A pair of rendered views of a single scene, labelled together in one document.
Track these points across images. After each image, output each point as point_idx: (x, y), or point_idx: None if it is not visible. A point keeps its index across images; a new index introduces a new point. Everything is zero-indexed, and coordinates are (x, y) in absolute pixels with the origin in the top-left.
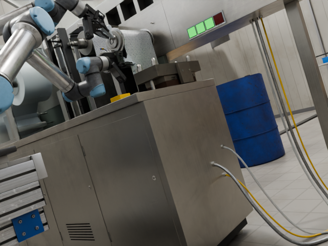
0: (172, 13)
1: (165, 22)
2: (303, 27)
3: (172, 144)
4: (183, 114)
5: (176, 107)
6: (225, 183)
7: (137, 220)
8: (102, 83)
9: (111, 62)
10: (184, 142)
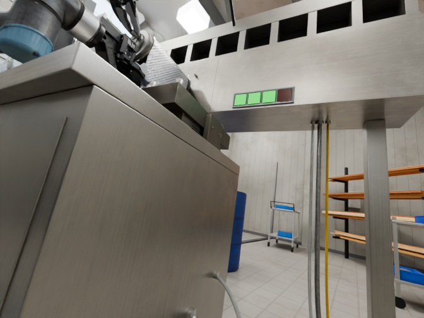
0: (224, 73)
1: (212, 79)
2: (387, 156)
3: (114, 256)
4: (184, 190)
5: (178, 168)
6: None
7: None
8: (47, 35)
9: (106, 41)
10: (155, 256)
